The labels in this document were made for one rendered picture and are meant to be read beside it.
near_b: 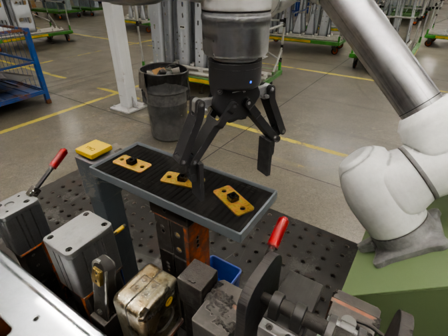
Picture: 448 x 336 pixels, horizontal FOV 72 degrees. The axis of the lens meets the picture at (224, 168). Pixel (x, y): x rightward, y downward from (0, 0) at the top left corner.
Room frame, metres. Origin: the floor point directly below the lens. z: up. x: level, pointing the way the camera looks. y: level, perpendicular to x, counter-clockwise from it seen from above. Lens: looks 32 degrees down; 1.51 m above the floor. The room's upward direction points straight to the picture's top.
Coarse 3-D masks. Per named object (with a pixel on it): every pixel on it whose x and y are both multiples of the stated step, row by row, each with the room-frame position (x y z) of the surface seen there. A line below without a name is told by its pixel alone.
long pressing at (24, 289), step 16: (0, 256) 0.45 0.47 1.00; (0, 272) 0.41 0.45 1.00; (16, 272) 0.41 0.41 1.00; (0, 288) 0.38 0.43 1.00; (16, 288) 0.38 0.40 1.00; (32, 288) 0.38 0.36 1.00; (0, 304) 0.34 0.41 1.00; (16, 304) 0.34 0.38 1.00; (32, 304) 0.34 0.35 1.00; (48, 304) 0.34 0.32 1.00; (64, 304) 0.34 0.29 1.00; (16, 320) 0.31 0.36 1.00; (32, 320) 0.31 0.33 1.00; (48, 320) 0.31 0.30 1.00; (64, 320) 0.31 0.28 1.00; (80, 320) 0.31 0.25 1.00
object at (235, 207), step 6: (228, 186) 0.48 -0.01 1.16; (216, 192) 0.46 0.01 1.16; (222, 192) 0.46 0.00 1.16; (228, 192) 0.46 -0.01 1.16; (234, 192) 0.45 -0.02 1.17; (222, 198) 0.45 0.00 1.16; (228, 198) 0.44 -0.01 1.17; (234, 198) 0.43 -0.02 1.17; (240, 198) 0.45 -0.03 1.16; (228, 204) 0.43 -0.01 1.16; (234, 204) 0.43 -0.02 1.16; (240, 204) 0.43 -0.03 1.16; (246, 204) 0.43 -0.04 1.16; (234, 210) 0.41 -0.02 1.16; (240, 210) 0.41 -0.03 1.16; (246, 210) 0.41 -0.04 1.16; (252, 210) 0.41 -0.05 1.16
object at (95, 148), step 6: (90, 144) 0.66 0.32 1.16; (96, 144) 0.66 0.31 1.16; (102, 144) 0.66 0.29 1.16; (108, 144) 0.66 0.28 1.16; (78, 150) 0.63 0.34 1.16; (84, 150) 0.63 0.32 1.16; (90, 150) 0.63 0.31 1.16; (96, 150) 0.63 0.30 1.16; (102, 150) 0.63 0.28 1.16; (108, 150) 0.65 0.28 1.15; (90, 156) 0.61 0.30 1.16; (96, 156) 0.62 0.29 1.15
